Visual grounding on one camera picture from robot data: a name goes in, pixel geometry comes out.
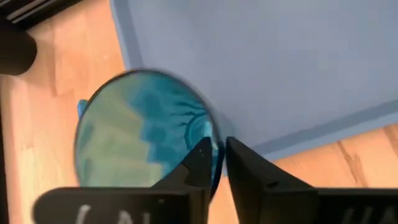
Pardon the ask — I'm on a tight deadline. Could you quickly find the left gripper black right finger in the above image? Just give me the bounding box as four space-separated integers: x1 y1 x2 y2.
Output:
225 136 398 224

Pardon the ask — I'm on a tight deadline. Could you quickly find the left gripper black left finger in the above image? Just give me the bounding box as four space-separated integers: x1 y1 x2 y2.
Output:
32 136 213 224

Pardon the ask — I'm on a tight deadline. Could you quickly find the blue transparent faceted cup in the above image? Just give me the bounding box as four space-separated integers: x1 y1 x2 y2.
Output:
73 68 225 200

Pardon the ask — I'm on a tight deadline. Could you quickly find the light blue plastic tray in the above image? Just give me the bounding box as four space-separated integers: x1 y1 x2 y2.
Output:
109 0 398 162

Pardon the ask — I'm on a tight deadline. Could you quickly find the black cylinder post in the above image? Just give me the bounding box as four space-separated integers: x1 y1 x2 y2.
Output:
0 18 38 76

